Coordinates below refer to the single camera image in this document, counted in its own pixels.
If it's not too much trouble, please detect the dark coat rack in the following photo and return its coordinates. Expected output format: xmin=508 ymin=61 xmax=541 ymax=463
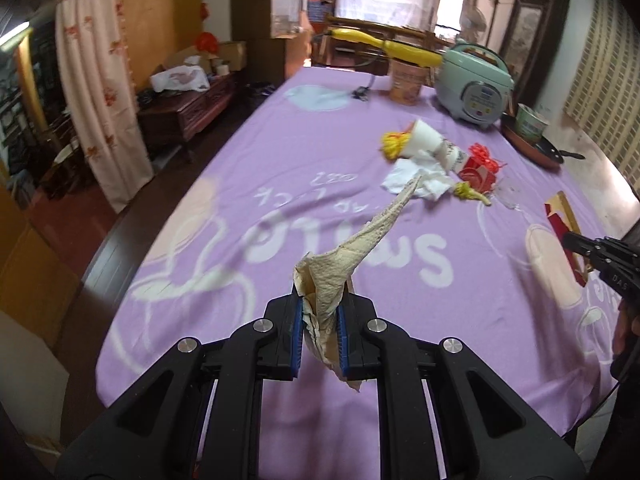
xmin=487 ymin=0 xmax=506 ymax=51

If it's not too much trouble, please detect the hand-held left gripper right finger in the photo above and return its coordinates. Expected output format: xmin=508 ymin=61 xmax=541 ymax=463
xmin=336 ymin=294 xmax=586 ymax=480

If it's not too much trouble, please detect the white paper cup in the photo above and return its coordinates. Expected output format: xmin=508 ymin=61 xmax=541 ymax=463
xmin=401 ymin=120 xmax=470 ymax=173

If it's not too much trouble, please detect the pale green rice cooker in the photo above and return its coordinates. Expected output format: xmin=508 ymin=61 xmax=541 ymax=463
xmin=432 ymin=42 xmax=516 ymax=124

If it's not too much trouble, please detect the floral cream curtain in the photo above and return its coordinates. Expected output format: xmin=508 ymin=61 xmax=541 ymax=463
xmin=54 ymin=0 xmax=156 ymax=213

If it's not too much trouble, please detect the beige paper towel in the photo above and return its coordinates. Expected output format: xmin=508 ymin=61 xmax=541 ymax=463
xmin=292 ymin=172 xmax=423 ymax=394

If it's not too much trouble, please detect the dark framed wooden screen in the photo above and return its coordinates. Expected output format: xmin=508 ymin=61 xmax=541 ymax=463
xmin=500 ymin=0 xmax=571 ymax=106

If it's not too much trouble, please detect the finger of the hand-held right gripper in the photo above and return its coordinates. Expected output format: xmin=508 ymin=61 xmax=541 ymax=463
xmin=560 ymin=230 xmax=607 ymax=273

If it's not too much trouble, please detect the black frying pan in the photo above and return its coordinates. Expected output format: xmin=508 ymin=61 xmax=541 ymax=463
xmin=500 ymin=112 xmax=586 ymax=166

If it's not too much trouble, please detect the orange instant noodle cup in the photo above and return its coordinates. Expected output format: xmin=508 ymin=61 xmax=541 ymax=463
xmin=389 ymin=57 xmax=431 ymax=106

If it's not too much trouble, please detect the white electric fan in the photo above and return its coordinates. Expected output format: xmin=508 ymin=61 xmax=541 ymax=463
xmin=459 ymin=7 xmax=488 ymax=43

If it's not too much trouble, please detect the white plastic bag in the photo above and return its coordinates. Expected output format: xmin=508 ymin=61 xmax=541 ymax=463
xmin=150 ymin=65 xmax=210 ymax=93

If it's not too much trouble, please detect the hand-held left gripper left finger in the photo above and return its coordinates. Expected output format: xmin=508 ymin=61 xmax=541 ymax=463
xmin=55 ymin=296 xmax=306 ymax=480

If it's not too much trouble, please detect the yellow-green vegetable stem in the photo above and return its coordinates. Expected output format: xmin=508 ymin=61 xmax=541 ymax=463
xmin=452 ymin=182 xmax=493 ymax=207

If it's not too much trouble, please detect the purple printed tablecloth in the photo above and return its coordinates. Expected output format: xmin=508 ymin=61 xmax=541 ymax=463
xmin=95 ymin=67 xmax=626 ymax=480

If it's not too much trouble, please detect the red and gold paper box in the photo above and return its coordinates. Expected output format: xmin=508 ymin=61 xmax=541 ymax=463
xmin=544 ymin=191 xmax=593 ymax=288

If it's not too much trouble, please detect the yellow foam net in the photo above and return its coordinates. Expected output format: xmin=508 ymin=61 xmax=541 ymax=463
xmin=380 ymin=131 xmax=414 ymax=162

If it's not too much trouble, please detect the green paper bowl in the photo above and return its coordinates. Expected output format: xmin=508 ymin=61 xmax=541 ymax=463
xmin=515 ymin=103 xmax=550 ymax=143

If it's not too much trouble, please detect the wooden bench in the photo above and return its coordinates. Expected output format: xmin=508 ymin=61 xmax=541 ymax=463
xmin=322 ymin=15 xmax=451 ymax=68

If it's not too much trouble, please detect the low dark wooden cabinet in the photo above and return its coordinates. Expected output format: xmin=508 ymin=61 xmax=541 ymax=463
xmin=137 ymin=74 xmax=237 ymax=161

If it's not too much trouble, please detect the red foam net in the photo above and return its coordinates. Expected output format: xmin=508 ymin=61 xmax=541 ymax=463
xmin=457 ymin=142 xmax=507 ymax=194

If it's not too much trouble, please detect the white tissue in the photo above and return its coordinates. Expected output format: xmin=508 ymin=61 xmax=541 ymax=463
xmin=382 ymin=157 xmax=453 ymax=201

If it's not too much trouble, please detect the black power cable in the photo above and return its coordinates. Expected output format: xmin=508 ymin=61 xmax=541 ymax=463
xmin=350 ymin=72 xmax=381 ymax=102

